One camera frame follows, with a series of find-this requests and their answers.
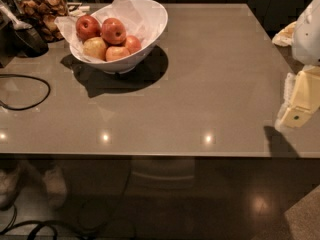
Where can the orange-red apple front centre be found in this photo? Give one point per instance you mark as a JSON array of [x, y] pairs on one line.
[[116, 52]]

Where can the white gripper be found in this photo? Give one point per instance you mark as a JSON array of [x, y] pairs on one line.
[[308, 37]]

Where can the yellow-red apple front left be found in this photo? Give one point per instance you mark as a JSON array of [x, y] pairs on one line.
[[95, 47]]

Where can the white shoe right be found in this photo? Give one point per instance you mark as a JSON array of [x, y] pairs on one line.
[[55, 186]]

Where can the red apple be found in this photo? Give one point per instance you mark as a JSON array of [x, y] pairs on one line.
[[87, 27], [113, 31], [132, 43]]

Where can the black round appliance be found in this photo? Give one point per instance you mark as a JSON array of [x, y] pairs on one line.
[[29, 43]]

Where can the cream cloth at table edge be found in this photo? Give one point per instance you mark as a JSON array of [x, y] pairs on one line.
[[284, 37]]

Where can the white oval bowl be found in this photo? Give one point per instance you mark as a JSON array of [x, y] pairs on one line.
[[145, 19]]

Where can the glass jar of dried chips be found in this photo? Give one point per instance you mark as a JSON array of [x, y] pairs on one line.
[[43, 13]]

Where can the white tissue paper liner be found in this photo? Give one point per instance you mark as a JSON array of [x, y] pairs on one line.
[[67, 25]]

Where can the white spoon handle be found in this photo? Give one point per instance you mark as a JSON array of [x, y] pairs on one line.
[[17, 24]]

